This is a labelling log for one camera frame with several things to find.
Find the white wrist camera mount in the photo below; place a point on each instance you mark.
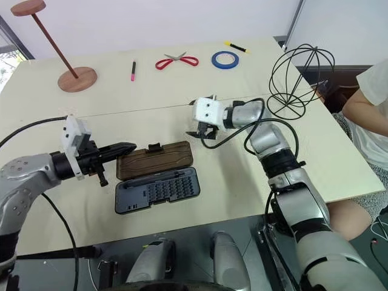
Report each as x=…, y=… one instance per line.
x=71, y=133
x=207, y=112

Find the open screwdriver bit case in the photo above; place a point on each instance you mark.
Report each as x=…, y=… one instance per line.
x=154, y=163

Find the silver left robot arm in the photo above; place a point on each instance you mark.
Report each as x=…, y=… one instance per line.
x=18, y=182

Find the white board with grey frame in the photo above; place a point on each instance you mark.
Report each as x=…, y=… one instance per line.
x=333, y=30

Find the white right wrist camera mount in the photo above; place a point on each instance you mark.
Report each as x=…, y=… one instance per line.
x=207, y=112

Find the person in white shirt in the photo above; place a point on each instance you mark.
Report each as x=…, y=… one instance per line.
x=376, y=82

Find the blue tape roll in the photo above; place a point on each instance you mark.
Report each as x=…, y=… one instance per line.
x=212, y=59

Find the window with dark frame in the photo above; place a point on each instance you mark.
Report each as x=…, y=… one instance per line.
x=9, y=51

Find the yellow and black screwdriver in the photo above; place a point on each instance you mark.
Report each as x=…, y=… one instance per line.
x=238, y=47

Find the pink and black marker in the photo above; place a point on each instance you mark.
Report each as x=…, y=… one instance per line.
x=133, y=74

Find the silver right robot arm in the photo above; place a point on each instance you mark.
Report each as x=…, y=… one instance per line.
x=266, y=139

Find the brown wooden disc stand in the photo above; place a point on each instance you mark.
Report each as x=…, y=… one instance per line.
x=77, y=80

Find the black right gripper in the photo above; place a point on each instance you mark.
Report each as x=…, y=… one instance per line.
x=207, y=125

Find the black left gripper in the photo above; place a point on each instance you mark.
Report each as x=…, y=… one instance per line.
x=91, y=159

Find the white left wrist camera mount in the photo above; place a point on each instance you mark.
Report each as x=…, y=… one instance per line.
x=71, y=133

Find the grey rounded robot leg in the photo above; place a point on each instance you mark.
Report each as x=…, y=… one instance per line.
x=227, y=260
x=148, y=263

